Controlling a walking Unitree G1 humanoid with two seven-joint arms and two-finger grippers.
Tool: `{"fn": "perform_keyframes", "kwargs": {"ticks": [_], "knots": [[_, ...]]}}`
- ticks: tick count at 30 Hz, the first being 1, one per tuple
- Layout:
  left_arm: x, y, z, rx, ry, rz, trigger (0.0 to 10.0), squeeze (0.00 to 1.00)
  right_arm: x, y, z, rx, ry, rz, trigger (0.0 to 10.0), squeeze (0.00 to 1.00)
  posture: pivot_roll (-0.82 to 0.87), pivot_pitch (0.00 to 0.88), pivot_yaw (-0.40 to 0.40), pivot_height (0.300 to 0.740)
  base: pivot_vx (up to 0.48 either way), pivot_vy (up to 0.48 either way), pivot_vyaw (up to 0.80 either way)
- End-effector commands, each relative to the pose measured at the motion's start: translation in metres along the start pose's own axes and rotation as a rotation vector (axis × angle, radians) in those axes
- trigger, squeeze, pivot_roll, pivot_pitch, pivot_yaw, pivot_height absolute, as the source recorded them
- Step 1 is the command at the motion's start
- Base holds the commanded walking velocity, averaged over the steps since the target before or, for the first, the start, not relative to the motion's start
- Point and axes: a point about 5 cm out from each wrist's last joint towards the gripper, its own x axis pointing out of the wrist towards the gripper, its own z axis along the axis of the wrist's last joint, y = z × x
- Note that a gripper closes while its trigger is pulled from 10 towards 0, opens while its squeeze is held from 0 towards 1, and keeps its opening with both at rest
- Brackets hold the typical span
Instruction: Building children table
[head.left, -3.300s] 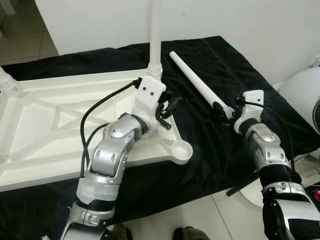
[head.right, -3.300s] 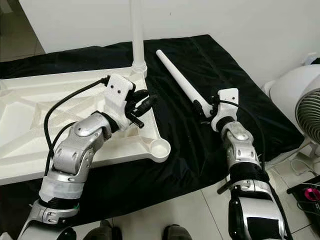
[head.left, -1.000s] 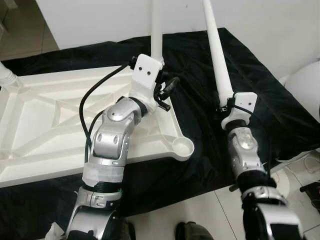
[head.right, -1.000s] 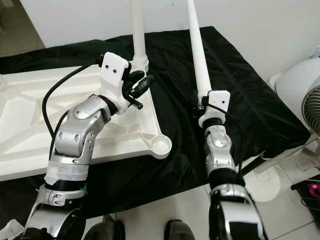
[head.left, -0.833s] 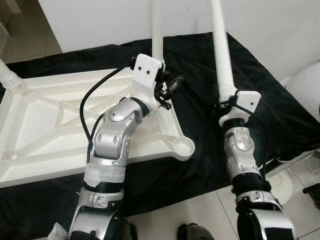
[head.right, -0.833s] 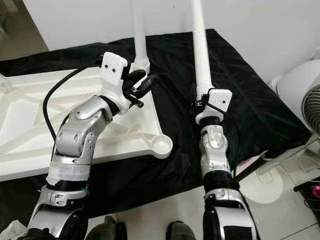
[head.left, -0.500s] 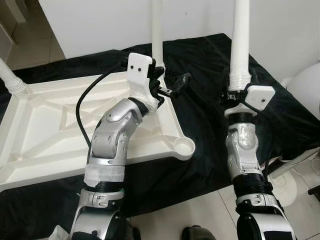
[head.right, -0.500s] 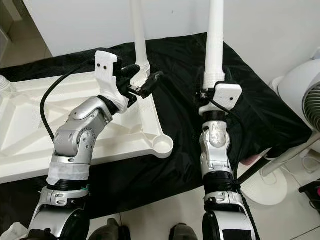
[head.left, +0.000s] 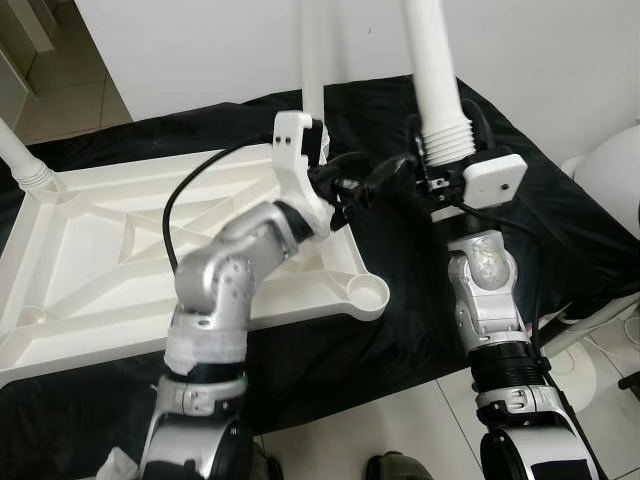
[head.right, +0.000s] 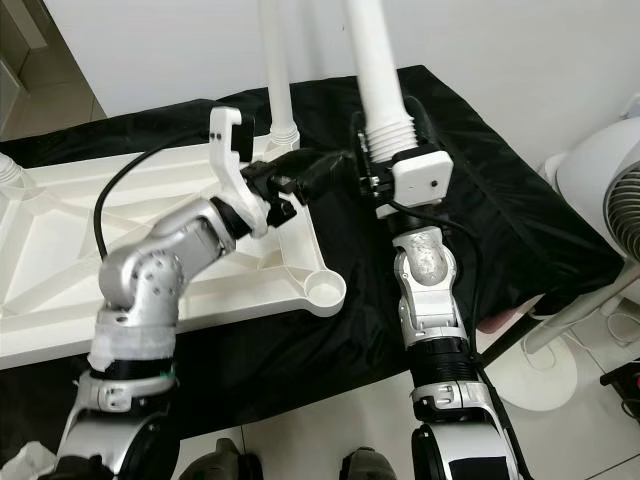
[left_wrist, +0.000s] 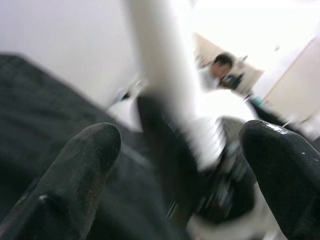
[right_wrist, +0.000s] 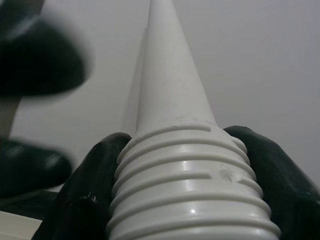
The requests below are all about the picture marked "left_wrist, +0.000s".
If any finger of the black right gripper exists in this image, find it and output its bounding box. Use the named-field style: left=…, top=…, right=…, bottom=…
left=136, top=91, right=201, bottom=208

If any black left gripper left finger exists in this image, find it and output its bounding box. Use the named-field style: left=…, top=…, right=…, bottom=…
left=0, top=122, right=122, bottom=240

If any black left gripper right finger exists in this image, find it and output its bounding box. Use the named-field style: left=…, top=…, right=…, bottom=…
left=239, top=119, right=320, bottom=240

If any white plastic table leg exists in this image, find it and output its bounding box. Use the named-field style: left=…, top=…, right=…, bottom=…
left=124, top=0, right=227, bottom=173

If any white floor fan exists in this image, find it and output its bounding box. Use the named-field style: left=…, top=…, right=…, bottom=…
left=109, top=88, right=258, bottom=131

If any black cloth table cover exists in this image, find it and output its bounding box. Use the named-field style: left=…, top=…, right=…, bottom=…
left=0, top=51, right=201, bottom=240

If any man in grey shirt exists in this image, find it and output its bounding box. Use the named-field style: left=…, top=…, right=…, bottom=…
left=197, top=51, right=251, bottom=93

